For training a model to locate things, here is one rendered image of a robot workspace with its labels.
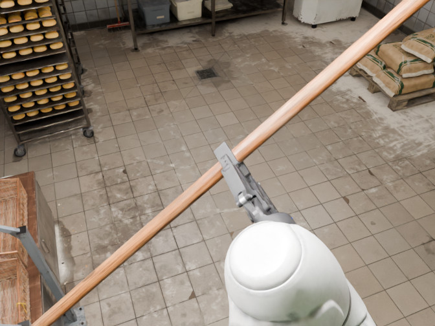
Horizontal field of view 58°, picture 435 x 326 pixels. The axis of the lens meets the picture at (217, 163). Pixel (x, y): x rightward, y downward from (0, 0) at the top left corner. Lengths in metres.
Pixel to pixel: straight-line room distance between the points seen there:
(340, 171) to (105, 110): 2.40
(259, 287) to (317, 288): 0.05
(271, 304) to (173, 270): 2.49
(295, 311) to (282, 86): 4.20
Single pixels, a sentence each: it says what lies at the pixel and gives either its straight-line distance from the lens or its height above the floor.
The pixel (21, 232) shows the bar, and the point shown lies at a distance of 2.04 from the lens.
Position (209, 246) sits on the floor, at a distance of 2.93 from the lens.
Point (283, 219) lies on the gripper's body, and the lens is 0.62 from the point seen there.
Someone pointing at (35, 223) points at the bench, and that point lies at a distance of 2.56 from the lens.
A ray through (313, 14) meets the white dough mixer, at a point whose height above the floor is 0.20.
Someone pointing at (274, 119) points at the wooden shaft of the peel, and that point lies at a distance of 0.73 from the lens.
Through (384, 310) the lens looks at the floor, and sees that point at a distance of 2.90.
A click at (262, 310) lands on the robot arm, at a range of 0.37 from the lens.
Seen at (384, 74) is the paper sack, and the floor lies 0.27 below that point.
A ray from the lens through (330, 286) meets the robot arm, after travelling 0.40.
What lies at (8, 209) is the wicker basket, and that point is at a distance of 2.69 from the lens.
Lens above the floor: 2.44
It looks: 44 degrees down
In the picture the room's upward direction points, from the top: straight up
